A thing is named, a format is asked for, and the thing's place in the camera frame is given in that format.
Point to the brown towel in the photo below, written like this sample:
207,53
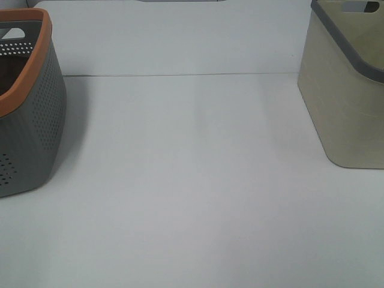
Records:
11,67

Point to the beige basket with grey rim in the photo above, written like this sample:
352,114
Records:
341,80

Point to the grey basket with orange rim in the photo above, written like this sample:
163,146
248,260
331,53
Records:
33,109

